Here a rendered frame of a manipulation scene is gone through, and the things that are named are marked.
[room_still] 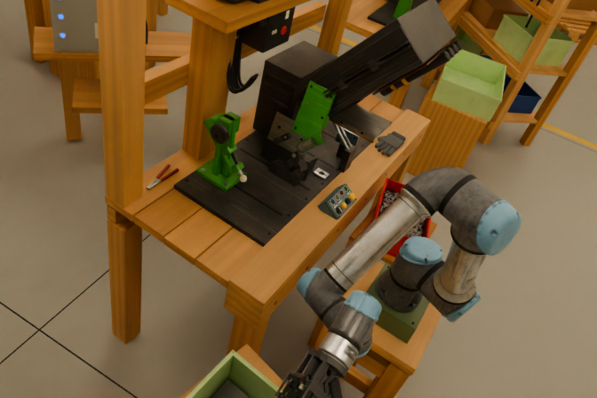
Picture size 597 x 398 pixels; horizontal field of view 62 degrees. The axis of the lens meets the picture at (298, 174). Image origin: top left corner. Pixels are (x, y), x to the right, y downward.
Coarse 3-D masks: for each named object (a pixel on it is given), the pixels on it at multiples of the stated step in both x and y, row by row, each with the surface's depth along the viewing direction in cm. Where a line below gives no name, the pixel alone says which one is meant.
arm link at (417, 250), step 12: (408, 240) 151; (420, 240) 151; (432, 240) 152; (408, 252) 147; (420, 252) 147; (432, 252) 147; (396, 264) 153; (408, 264) 148; (420, 264) 145; (432, 264) 145; (396, 276) 153; (408, 276) 150; (420, 276) 146
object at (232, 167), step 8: (208, 120) 179; (216, 120) 179; (208, 128) 181; (224, 144) 182; (224, 152) 183; (232, 152) 184; (224, 160) 185; (232, 160) 187; (232, 168) 186; (240, 168) 185
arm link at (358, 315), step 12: (348, 300) 104; (360, 300) 103; (372, 300) 103; (348, 312) 102; (360, 312) 101; (372, 312) 102; (336, 324) 101; (348, 324) 100; (360, 324) 100; (372, 324) 102; (348, 336) 99; (360, 336) 100; (360, 348) 100
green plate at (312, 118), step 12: (312, 84) 187; (312, 96) 189; (324, 96) 186; (300, 108) 192; (312, 108) 190; (324, 108) 188; (300, 120) 193; (312, 120) 191; (324, 120) 189; (300, 132) 195; (312, 132) 192
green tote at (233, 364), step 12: (228, 360) 131; (240, 360) 131; (216, 372) 127; (228, 372) 137; (240, 372) 134; (252, 372) 130; (204, 384) 124; (216, 384) 133; (240, 384) 136; (252, 384) 132; (264, 384) 129; (192, 396) 121; (204, 396) 130; (252, 396) 135; (264, 396) 132
